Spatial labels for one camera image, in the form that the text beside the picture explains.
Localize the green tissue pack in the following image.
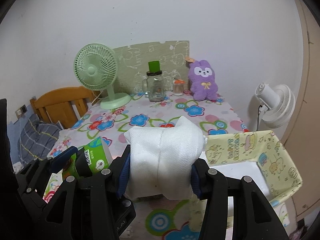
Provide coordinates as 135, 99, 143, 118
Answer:
62, 137, 113, 180

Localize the wall power outlet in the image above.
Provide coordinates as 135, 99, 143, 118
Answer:
15, 105, 28, 119

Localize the purple plush bunny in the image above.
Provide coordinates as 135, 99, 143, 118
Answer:
188, 60, 218, 101

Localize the white standing fan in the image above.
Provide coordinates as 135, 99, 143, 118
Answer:
248, 83, 296, 137

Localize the green desk fan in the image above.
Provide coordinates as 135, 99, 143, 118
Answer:
73, 43, 131, 110

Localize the beige door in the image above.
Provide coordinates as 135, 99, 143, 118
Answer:
284, 0, 319, 220

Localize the white towel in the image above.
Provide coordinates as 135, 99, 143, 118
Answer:
124, 116, 205, 200

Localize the floral tablecloth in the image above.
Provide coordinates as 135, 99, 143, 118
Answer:
48, 92, 248, 239

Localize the wooden headboard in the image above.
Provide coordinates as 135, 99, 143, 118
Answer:
30, 86, 98, 128

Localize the grey plaid pillow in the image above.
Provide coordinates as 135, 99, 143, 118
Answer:
17, 114, 62, 164

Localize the glass jar green lid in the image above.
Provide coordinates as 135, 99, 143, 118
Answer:
142, 61, 165, 102

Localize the yellow cartoon storage box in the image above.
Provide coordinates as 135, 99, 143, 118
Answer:
201, 131, 303, 227

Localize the green patterned cardboard panel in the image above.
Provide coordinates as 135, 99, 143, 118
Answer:
112, 39, 190, 94

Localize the toothpick jar orange lid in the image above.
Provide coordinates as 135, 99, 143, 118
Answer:
172, 79, 185, 96

